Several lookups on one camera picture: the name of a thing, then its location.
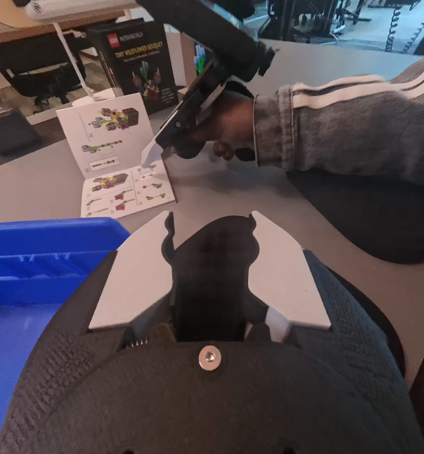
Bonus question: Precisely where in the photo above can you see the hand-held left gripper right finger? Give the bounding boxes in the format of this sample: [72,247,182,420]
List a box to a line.
[247,211,332,343]

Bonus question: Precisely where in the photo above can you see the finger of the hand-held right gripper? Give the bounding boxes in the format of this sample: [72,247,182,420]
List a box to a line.
[141,136,164,169]

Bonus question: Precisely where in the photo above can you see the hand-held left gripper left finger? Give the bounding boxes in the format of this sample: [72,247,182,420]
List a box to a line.
[88,211,175,341]

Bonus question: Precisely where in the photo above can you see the lego instruction booklet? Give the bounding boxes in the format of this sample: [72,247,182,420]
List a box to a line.
[55,93,178,219]

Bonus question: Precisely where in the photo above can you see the printed black lego box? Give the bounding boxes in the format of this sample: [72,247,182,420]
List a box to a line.
[87,21,180,115]

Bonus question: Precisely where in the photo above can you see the person's right hand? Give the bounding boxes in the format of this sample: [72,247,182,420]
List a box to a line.
[194,89,259,162]

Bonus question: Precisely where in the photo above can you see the white stand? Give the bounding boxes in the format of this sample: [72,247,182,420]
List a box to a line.
[54,23,125,107]

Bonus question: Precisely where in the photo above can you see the black office chair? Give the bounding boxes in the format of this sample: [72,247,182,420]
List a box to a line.
[0,46,79,107]
[269,0,340,41]

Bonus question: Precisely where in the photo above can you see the blue plastic bin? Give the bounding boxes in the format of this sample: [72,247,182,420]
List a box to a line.
[0,217,132,454]

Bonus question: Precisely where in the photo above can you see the white rolled sheet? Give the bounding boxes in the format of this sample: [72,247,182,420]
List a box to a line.
[25,0,138,20]

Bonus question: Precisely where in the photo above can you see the dark box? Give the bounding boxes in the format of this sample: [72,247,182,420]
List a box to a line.
[0,108,42,157]

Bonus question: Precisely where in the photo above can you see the brown edged office desk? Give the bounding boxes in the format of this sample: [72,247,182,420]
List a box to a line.
[0,11,134,48]

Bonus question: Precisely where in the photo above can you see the beige curved object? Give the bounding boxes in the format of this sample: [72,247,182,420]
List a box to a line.
[0,0,32,29]

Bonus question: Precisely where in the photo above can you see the black coiled cable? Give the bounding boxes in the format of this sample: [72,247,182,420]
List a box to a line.
[403,7,424,54]
[385,0,402,54]

